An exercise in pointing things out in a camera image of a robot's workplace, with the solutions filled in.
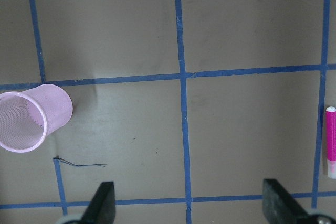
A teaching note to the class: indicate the pink mesh cup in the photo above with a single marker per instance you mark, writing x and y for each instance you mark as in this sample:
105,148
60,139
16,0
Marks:
28,117

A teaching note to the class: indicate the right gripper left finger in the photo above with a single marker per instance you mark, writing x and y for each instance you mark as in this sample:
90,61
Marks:
102,208

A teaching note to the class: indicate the pink highlighter pen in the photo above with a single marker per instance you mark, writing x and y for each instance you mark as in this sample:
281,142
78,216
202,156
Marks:
330,131

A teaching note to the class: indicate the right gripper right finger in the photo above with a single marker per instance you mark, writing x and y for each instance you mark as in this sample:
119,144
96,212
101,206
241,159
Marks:
279,207

